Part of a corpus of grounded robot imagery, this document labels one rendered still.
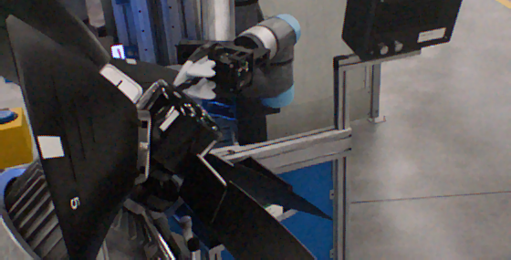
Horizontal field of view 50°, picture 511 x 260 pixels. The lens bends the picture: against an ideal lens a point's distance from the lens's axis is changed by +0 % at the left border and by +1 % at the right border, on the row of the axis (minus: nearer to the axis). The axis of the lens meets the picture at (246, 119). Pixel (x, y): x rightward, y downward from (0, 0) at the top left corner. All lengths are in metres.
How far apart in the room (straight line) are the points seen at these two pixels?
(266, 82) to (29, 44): 0.75
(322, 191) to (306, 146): 0.16
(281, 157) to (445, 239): 1.25
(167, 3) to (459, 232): 1.57
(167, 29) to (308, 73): 1.47
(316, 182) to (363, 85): 1.80
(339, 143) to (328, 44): 1.64
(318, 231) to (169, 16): 0.77
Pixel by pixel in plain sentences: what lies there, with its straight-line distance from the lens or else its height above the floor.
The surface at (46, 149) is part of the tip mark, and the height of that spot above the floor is 1.35.
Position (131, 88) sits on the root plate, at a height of 1.25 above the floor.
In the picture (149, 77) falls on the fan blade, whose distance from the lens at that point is 0.99.
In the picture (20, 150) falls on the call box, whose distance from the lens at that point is 1.22.
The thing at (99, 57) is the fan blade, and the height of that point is 1.30.
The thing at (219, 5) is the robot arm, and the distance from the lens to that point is 1.20.
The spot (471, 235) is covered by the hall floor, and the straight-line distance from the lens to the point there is 2.55.
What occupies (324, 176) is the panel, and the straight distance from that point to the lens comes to 1.51.
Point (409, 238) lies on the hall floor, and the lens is 2.48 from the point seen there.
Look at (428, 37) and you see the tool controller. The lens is 1.46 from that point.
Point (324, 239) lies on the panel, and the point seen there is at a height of 0.51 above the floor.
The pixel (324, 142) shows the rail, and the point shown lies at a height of 0.83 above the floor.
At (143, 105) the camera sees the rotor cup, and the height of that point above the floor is 1.25.
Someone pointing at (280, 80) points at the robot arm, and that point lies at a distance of 1.17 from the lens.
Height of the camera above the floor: 1.55
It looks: 27 degrees down
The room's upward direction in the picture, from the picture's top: 5 degrees counter-clockwise
